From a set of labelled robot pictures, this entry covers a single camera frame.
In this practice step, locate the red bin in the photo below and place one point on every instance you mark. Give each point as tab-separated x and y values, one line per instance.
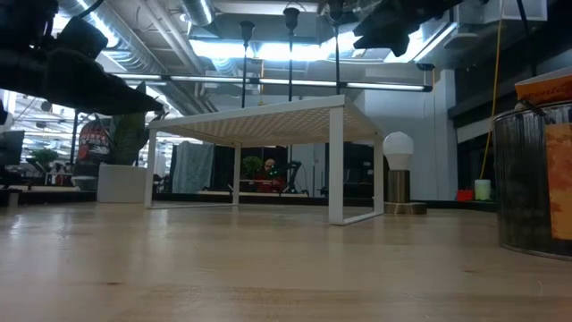
465	195

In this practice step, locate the green plant in white pot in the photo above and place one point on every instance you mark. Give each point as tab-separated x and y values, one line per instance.
123	183

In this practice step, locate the person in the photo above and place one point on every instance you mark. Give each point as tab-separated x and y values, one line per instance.
94	147
268	179

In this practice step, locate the white ceiling unit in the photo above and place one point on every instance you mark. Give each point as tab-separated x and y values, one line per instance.
491	13

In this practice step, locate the black monitor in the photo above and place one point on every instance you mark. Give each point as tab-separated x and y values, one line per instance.
11	149

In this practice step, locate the large silver ventilation duct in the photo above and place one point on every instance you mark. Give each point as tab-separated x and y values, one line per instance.
134	49

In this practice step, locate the black background stand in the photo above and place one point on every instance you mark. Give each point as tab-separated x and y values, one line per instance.
295	176

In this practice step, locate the black candlestick holder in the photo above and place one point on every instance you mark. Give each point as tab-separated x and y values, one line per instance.
244	67
290	58
337	53

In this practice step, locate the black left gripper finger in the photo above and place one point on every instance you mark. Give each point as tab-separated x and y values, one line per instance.
89	89

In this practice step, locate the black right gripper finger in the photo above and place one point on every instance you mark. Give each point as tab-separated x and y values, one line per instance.
397	31

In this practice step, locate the grey-green hanging cloth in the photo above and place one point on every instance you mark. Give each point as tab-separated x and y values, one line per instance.
192	167

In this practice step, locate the black aluminium table frame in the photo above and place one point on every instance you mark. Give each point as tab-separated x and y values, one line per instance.
268	200

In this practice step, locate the pale green bucket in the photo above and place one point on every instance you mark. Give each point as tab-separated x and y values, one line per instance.
482	190

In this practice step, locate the small silver ventilation duct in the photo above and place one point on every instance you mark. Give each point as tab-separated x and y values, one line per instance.
199	11

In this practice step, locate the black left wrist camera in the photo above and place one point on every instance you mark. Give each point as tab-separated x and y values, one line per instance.
82	38

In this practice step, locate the candle tin with orange tag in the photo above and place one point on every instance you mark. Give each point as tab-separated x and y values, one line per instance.
523	179

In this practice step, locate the white perforated shelf riser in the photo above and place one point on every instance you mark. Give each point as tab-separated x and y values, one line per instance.
268	118

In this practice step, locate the small green background plant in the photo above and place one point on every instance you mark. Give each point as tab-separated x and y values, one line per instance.
252	164

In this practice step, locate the long linear ceiling light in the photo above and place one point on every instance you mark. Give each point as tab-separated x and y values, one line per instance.
384	86

